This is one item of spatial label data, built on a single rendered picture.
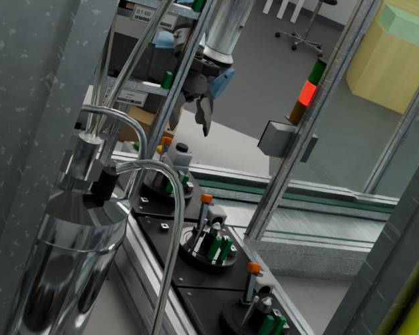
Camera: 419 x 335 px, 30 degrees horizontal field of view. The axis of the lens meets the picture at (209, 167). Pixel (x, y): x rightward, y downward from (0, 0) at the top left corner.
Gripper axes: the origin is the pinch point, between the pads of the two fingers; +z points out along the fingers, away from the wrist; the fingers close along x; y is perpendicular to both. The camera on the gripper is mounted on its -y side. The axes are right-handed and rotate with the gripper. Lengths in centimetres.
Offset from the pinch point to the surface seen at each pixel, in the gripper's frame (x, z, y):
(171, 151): 2.0, 4.7, 5.1
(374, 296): 46, 43, -106
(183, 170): -1.2, 9.0, 4.6
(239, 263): -8.2, 31.2, -9.1
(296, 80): -332, -179, 375
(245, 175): -33.3, 2.8, 25.0
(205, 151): -38, -11, 55
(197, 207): -6.8, 16.8, 7.3
